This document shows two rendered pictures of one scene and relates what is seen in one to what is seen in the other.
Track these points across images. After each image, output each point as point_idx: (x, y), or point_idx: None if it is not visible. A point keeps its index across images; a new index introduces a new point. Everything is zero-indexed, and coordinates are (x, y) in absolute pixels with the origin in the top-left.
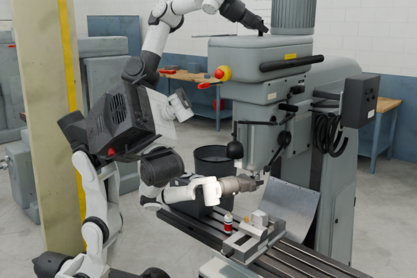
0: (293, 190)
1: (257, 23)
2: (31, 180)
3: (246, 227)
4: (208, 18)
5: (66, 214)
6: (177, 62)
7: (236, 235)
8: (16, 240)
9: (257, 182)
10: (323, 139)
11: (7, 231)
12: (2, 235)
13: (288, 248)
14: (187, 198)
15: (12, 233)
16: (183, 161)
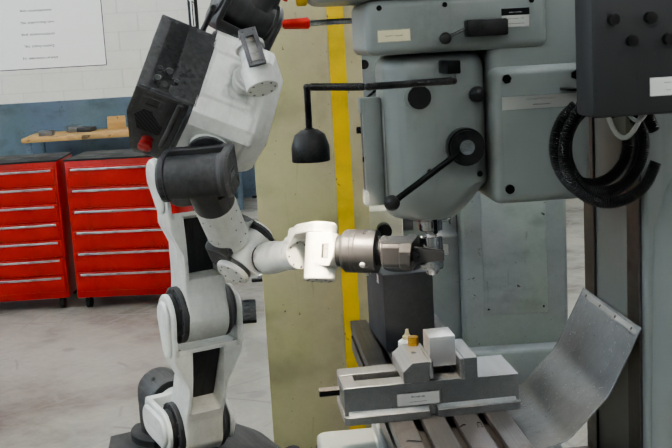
0: (603, 323)
1: None
2: None
3: (399, 355)
4: None
5: (317, 364)
6: None
7: (375, 367)
8: (267, 415)
9: (426, 251)
10: (612, 168)
11: (265, 397)
12: (254, 402)
13: (479, 427)
14: (283, 263)
15: (269, 403)
16: (225, 164)
